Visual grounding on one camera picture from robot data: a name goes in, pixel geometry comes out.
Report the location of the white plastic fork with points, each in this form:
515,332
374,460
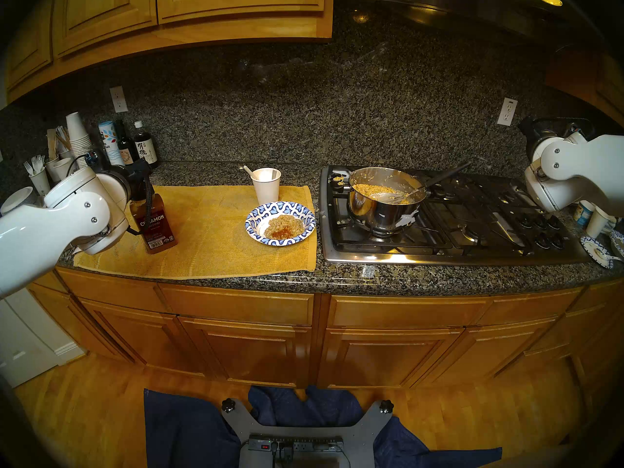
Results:
28,167
39,162

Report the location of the wooden upper cabinet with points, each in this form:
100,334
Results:
107,13
609,87

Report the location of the blue patterned paper plate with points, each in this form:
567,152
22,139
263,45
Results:
597,251

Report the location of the wooden lower cabinets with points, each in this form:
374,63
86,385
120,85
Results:
234,303

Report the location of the stainless gas cooktop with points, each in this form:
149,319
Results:
438,247

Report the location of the stainless range hood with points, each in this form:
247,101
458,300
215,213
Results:
438,1

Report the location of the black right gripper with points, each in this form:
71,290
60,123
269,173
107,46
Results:
534,133

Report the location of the oatmeal mass in pot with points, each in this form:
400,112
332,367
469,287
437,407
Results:
373,188

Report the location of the white wall outlet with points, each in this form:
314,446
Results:
507,112
119,99

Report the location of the small dark glass bottle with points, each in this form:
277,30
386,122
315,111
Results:
126,150

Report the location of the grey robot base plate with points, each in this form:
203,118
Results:
360,433

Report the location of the cinnamon powder on oatmeal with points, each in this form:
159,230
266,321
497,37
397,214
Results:
280,234

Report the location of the white paper cup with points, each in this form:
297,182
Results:
63,168
598,223
267,191
40,183
51,168

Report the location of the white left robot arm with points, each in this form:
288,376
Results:
48,223

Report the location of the stack of white paper cups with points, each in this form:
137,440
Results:
78,130

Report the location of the blue white yogurt cup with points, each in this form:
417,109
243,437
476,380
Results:
583,213

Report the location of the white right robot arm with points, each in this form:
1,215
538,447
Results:
580,172

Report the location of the stainless steel pot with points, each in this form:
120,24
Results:
375,216

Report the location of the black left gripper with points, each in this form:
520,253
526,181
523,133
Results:
134,177

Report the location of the white blue salt canister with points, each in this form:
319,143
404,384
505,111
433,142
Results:
109,140

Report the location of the white plastic spoon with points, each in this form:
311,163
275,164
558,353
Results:
248,171
613,259

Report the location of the yellow towel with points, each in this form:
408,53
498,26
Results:
224,238

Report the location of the dark blue cloth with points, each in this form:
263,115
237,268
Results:
185,433

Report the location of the soy sauce bottle white label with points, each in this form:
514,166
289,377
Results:
145,150

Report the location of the scooped oatmeal portion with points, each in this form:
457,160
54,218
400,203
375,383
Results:
287,222

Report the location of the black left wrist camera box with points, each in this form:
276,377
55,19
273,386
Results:
93,159

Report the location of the ground cinnamon jar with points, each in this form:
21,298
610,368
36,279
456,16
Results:
156,228

